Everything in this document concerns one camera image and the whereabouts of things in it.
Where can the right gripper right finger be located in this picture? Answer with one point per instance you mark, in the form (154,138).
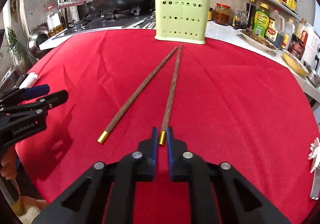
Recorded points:
(203,179)

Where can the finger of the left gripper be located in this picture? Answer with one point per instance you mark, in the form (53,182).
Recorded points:
(53,100)
(35,92)

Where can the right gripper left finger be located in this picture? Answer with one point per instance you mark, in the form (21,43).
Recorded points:
(137,166)

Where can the wooden chopstick eight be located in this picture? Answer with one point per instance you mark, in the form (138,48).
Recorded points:
(167,113)

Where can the wooden chopstick six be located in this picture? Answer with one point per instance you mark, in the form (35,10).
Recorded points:
(109,128)

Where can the left hand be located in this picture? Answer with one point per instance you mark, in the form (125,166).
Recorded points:
(8,163)

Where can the white tissue roll left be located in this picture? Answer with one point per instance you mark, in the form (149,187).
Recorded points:
(29,81)

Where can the steel pot lid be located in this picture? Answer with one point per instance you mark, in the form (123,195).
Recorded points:
(36,38)

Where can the cooking oil bottle left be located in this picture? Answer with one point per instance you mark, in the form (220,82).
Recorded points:
(54,21)

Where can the red tablecloth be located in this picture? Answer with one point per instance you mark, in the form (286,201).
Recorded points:
(230,104)

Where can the gas stove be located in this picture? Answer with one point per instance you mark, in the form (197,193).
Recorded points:
(108,23)

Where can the white tissue right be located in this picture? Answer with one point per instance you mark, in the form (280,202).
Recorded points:
(314,154)

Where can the black wok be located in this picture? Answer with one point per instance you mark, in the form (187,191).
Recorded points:
(95,7)

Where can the green utensil holder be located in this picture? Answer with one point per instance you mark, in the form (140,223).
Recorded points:
(181,20)

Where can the plate of cooked food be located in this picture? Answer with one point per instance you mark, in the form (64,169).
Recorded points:
(258,41)

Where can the yellow bowl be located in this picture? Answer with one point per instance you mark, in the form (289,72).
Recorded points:
(295,64)

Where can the steel bowl with food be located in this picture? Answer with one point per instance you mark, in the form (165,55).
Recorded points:
(313,77)

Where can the red lid chili jar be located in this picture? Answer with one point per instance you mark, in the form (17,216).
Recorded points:
(222,13)

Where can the green label bottle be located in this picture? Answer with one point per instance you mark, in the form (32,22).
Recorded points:
(261,20)

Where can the dark sauce bottle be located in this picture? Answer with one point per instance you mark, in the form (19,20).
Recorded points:
(250,8)

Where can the large soy sauce jug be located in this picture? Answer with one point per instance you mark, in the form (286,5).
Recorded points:
(275,30)

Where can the red handle oil bottle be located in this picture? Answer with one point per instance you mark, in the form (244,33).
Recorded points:
(298,40)

